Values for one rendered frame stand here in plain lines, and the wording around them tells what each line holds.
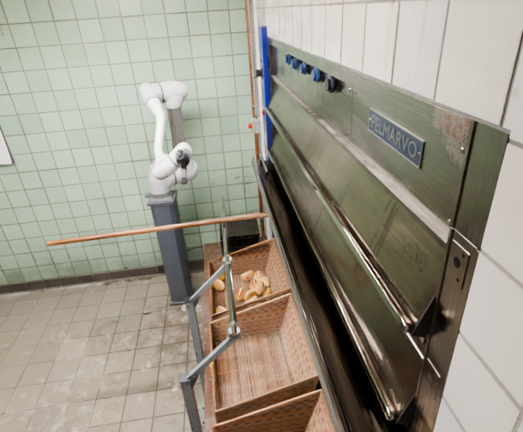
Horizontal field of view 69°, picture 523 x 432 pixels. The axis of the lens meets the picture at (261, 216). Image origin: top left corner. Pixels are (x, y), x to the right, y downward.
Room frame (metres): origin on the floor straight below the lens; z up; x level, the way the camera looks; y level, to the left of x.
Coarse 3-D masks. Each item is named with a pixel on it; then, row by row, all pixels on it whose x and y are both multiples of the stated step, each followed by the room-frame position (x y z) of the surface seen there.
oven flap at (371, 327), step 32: (288, 160) 1.85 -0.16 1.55; (288, 192) 1.63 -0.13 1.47; (320, 224) 1.22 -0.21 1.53; (320, 256) 1.10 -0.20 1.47; (352, 256) 0.93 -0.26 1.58; (352, 288) 0.86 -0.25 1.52; (352, 320) 0.79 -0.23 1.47; (384, 320) 0.68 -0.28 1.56; (384, 352) 0.63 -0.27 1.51; (384, 384) 0.58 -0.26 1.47; (416, 384) 0.51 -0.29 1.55
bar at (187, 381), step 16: (224, 208) 2.10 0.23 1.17; (224, 224) 1.90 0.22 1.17; (224, 240) 1.73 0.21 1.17; (224, 256) 1.59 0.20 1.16; (224, 272) 1.54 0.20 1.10; (192, 304) 1.52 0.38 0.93; (192, 320) 1.51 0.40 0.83; (192, 336) 1.51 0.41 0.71; (240, 336) 1.07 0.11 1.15; (192, 384) 1.06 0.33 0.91; (192, 400) 1.04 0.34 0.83; (192, 416) 1.04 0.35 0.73
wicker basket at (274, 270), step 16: (272, 240) 2.22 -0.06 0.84; (256, 256) 2.21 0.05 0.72; (272, 256) 2.15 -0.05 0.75; (240, 272) 2.20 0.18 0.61; (272, 272) 2.07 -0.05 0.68; (272, 288) 1.98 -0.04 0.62; (288, 288) 1.69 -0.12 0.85; (224, 304) 1.89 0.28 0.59; (240, 304) 1.88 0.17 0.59; (256, 304) 1.67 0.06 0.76; (272, 304) 1.69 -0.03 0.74; (240, 320) 1.66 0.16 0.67
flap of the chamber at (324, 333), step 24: (264, 168) 2.13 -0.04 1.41; (288, 216) 1.53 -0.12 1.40; (288, 240) 1.31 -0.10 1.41; (312, 264) 1.15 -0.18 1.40; (312, 288) 1.01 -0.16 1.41; (312, 312) 0.89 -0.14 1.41; (336, 312) 0.90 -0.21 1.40; (336, 336) 0.80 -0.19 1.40; (336, 360) 0.71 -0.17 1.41; (360, 360) 0.71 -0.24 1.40; (336, 384) 0.63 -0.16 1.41; (360, 384) 0.63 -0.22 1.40; (360, 408) 0.57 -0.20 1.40
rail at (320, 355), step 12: (264, 192) 1.73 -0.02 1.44; (276, 228) 1.37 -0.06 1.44; (288, 252) 1.19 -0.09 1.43; (288, 264) 1.11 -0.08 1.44; (300, 288) 0.98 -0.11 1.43; (300, 300) 0.92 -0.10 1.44; (312, 324) 0.82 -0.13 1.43; (312, 336) 0.77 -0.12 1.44; (324, 360) 0.69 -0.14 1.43; (324, 372) 0.65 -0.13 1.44; (336, 396) 0.58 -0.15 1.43; (336, 408) 0.55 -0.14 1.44
